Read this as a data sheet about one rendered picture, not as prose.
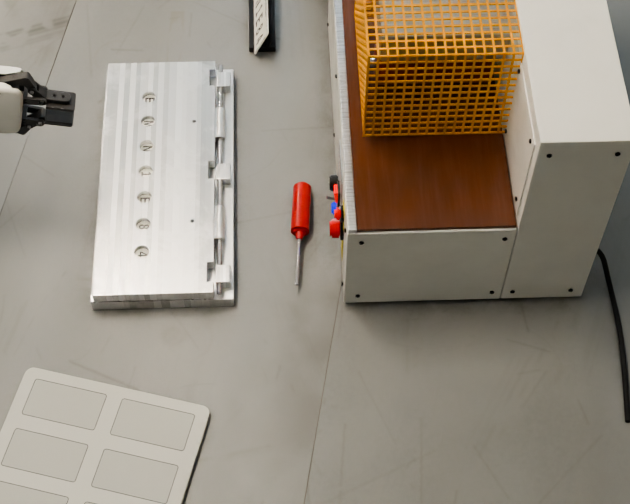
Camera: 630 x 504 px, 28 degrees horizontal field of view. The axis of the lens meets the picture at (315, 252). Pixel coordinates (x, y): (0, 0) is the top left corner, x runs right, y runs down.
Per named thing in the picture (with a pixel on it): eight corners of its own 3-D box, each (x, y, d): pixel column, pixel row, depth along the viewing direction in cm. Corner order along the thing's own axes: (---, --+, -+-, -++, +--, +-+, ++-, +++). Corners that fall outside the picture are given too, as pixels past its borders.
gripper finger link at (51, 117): (27, 101, 180) (74, 107, 181) (26, 115, 182) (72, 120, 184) (25, 118, 178) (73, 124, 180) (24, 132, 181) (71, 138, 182)
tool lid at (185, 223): (109, 70, 205) (108, 63, 204) (225, 68, 206) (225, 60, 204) (93, 301, 181) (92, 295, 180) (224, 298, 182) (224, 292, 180)
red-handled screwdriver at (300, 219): (293, 190, 195) (293, 179, 193) (311, 190, 195) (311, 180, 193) (287, 289, 186) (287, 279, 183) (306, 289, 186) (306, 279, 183)
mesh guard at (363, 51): (354, 16, 187) (358, -68, 173) (489, 13, 187) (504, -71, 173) (362, 136, 174) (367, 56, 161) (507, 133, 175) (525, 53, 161)
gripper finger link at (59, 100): (29, 75, 175) (77, 81, 177) (28, 89, 178) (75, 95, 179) (27, 93, 173) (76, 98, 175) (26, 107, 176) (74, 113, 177)
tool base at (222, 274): (108, 79, 207) (105, 65, 204) (234, 77, 208) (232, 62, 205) (92, 310, 183) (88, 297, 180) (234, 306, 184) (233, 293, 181)
